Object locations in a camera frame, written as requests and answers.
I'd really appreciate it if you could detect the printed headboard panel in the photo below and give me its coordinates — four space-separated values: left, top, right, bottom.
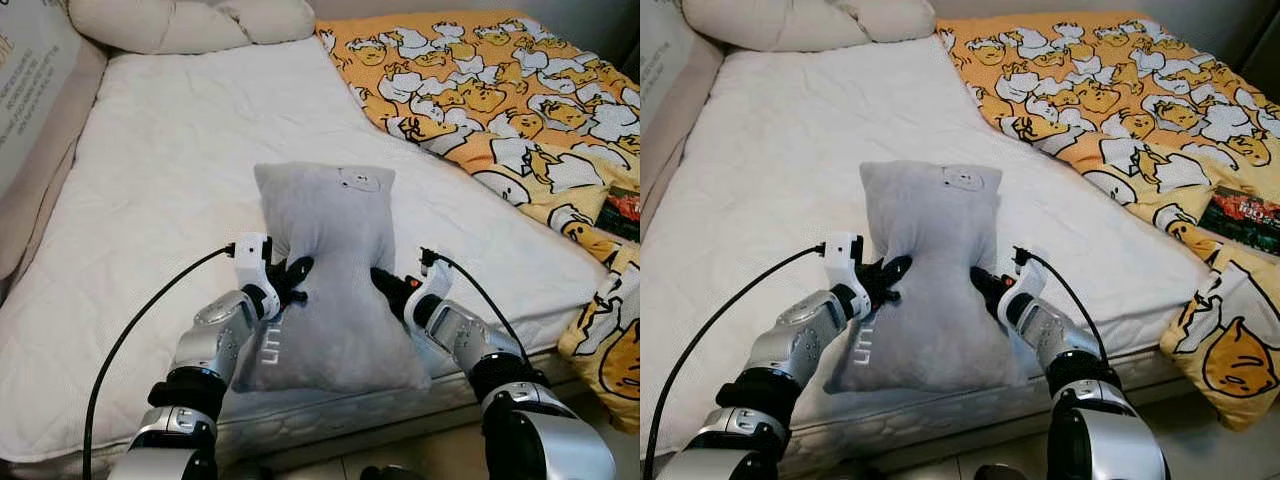
640 0 693 151
0 0 83 196

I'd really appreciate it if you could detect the white quilted mattress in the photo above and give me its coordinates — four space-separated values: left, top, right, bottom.
0 38 611 466
640 35 1216 471

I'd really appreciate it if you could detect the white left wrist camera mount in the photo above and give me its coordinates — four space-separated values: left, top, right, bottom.
230 232 272 294
822 232 867 294

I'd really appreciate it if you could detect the dark printed package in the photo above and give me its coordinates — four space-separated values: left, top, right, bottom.
597 183 641 244
1197 185 1280 256

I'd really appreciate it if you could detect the grey plush pillow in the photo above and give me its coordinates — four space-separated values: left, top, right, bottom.
232 162 433 393
828 160 1031 393

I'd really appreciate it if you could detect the beige bed frame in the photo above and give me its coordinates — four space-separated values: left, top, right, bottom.
640 35 727 241
0 38 109 301

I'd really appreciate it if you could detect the cream quilted pillow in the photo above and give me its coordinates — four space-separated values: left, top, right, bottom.
68 0 251 56
838 0 938 44
682 0 871 53
218 0 317 46

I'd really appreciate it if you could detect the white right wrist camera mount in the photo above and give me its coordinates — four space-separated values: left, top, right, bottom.
1003 262 1047 326
408 262 453 326

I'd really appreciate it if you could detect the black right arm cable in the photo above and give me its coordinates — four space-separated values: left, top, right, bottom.
1012 247 1113 363
420 247 531 363

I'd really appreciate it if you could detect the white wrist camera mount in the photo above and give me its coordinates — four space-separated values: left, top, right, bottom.
822 232 867 294
1003 262 1047 326
408 262 453 326
230 232 272 294

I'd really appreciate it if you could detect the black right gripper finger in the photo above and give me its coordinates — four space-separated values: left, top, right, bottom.
968 267 1006 304
370 267 409 304

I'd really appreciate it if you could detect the orange cartoon print quilt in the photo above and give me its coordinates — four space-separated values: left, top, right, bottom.
315 10 641 436
935 10 1280 403

